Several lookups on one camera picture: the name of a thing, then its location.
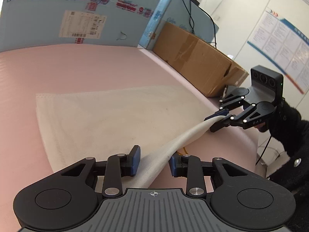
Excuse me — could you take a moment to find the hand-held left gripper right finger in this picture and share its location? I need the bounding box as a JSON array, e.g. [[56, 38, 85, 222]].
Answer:
[[169, 155, 254, 197]]

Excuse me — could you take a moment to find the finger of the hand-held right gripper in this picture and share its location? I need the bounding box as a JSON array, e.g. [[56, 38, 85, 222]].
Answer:
[[205, 94, 245, 122], [210, 103, 257, 132]]

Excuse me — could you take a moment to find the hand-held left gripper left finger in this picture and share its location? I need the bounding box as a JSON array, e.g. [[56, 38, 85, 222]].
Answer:
[[54, 145, 141, 197]]

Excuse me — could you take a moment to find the white non-woven shopping bag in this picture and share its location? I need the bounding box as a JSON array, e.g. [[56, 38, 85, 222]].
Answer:
[[36, 86, 228, 189]]

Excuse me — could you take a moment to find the person's right forearm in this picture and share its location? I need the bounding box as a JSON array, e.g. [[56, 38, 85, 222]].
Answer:
[[269, 99, 309, 157]]

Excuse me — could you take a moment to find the person's right hand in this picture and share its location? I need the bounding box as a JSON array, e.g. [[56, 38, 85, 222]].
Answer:
[[256, 122, 272, 133]]

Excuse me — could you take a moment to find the open brown cardboard box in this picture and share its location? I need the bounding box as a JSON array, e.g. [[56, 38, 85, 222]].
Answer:
[[153, 21, 250, 97]]

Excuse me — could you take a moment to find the person's black coat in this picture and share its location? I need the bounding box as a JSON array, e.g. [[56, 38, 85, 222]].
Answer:
[[266, 147, 309, 232]]

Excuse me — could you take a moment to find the large blue cardboard box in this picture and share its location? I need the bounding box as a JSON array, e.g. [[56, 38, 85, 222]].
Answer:
[[0, 0, 169, 47]]

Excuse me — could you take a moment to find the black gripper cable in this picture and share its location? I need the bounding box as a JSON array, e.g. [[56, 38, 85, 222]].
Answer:
[[255, 135, 274, 166]]

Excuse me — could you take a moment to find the wall poster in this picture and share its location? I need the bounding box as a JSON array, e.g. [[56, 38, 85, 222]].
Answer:
[[247, 7, 309, 95]]

